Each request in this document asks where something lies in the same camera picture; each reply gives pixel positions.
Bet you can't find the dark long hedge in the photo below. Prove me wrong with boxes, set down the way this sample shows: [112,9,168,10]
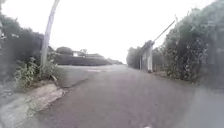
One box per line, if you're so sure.
[53,52,115,67]

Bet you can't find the grey asphalt road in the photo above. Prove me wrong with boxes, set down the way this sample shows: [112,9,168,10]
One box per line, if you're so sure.
[15,63,224,128]

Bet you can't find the building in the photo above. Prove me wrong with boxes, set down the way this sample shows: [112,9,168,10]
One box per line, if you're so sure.
[71,49,88,58]

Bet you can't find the white gate pillar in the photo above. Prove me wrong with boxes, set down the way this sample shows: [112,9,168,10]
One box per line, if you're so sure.
[139,39,155,73]

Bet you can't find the leaning pale pole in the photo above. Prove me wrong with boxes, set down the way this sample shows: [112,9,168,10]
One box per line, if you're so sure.
[39,0,61,76]

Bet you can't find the tall green hedge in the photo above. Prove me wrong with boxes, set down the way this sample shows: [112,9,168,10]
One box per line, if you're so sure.
[159,0,224,90]

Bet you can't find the green weeds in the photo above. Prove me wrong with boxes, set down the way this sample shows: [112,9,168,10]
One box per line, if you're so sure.
[13,55,60,90]

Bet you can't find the pale concrete strip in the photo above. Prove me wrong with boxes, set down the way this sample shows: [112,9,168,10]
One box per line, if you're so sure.
[0,82,68,128]

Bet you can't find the slanted thin wire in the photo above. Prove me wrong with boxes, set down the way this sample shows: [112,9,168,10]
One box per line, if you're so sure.
[151,14,180,44]

